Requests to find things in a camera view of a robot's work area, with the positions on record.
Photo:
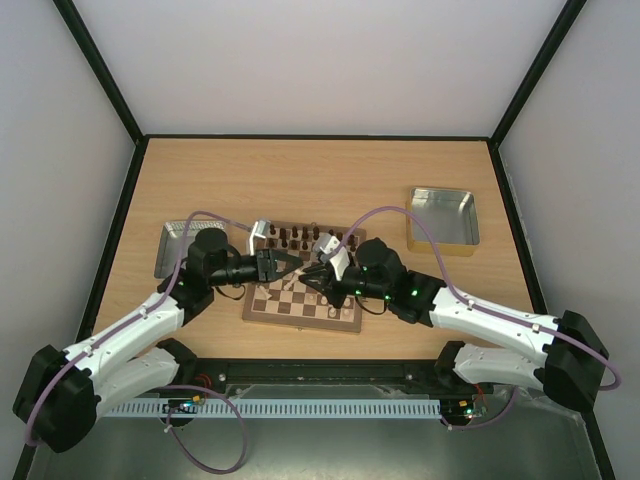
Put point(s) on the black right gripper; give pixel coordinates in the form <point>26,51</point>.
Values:
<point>333,282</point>

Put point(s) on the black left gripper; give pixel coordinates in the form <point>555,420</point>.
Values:
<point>266,265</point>

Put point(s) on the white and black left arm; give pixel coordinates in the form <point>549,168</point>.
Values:
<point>65,391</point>

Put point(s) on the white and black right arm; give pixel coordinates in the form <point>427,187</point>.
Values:
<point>376,272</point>

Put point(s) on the wooden chess board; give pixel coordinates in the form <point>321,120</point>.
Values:
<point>293,304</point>

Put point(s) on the white pawn near left edge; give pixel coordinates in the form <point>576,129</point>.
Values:
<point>264,292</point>

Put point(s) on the silver embossed metal tray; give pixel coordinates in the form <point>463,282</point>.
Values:
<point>170,241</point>

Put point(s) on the yellow metal tin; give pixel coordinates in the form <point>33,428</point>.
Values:
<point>451,217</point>

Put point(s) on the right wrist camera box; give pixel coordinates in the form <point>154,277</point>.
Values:
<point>330,251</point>

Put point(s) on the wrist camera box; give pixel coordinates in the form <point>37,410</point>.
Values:
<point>258,231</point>
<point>330,251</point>

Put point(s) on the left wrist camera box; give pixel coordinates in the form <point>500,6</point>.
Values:
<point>258,231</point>

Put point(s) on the black aluminium frame rail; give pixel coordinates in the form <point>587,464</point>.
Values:
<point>320,372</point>

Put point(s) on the light blue cable duct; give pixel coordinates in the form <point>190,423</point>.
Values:
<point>282,409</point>

